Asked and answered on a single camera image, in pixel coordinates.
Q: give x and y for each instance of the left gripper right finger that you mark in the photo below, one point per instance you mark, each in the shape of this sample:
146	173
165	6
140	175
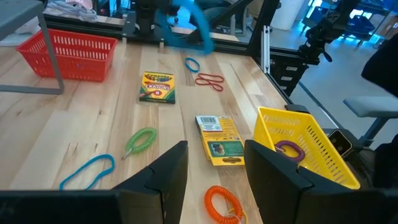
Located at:
273	193

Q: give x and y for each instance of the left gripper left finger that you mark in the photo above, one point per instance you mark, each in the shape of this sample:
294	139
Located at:
161	196

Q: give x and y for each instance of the yellow rubber band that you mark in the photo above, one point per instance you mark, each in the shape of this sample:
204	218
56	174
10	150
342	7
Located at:
241	210

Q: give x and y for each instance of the orange coil wristband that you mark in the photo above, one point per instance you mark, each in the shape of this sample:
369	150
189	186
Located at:
208	202

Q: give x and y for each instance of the purple striped snack bag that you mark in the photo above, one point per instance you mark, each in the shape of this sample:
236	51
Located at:
289	142

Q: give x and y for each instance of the green coil wristband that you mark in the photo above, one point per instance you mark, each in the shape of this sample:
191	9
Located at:
146	130

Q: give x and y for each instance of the yellow Crayola crayon box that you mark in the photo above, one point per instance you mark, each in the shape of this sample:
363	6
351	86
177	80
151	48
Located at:
222	137
157	88

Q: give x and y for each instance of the small red rubber band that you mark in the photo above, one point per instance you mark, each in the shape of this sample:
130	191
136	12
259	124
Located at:
207	81

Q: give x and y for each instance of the small blue rubber band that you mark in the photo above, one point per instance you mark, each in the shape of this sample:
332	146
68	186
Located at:
186	64

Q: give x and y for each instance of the neighbouring black robot arm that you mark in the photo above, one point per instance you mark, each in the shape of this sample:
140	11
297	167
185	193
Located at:
323	31

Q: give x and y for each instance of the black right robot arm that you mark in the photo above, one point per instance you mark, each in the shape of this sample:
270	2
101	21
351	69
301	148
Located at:
144	18

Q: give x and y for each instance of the yellow plastic basket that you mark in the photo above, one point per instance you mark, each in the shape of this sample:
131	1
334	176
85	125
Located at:
314	146

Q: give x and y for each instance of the grey stool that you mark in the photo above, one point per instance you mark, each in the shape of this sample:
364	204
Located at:
370	105

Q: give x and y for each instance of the red plastic basket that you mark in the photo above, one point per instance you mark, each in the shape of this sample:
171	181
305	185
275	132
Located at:
87	65

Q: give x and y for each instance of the person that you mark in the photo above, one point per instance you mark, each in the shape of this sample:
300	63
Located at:
384	67

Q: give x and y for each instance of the white round column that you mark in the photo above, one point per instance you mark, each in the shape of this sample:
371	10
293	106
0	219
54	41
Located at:
287	14

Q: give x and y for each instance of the blue storage cart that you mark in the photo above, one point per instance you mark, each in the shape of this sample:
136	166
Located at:
360	26

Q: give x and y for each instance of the grey perforated metal riser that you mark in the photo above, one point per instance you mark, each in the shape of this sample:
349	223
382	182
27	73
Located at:
18	12

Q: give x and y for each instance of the black table-level camera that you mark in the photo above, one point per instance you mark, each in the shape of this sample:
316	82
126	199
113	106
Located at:
339	142

